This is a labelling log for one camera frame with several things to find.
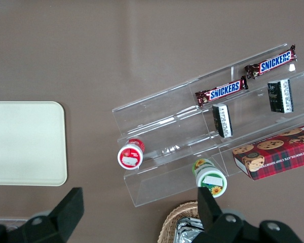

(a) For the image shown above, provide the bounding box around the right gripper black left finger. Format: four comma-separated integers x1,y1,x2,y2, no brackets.
22,187,85,243

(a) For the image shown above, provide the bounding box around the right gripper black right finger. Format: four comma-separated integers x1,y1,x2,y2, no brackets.
192,187,246,243

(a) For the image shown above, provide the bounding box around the cream plastic tray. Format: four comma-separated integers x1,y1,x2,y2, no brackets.
0,101,68,187

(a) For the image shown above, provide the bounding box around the small black snack box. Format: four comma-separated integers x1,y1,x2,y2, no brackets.
267,78,293,114
212,103,235,139

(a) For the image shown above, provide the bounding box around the clear acrylic stepped display stand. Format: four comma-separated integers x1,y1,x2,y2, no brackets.
111,42,304,208

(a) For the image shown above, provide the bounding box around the Snickers chocolate bar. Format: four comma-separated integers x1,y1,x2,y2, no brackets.
244,44,298,79
194,75,249,107

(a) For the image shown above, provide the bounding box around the green sunflower lid cup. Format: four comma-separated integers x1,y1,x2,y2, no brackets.
192,158,228,198

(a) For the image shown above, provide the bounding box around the red lid cup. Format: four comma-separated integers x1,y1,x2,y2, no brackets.
117,138,145,170

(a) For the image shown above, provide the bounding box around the wicker basket with foil trays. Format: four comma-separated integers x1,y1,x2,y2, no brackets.
157,200,205,243

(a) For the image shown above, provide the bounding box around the red tartan cookie box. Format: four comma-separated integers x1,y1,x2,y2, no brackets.
232,123,304,181

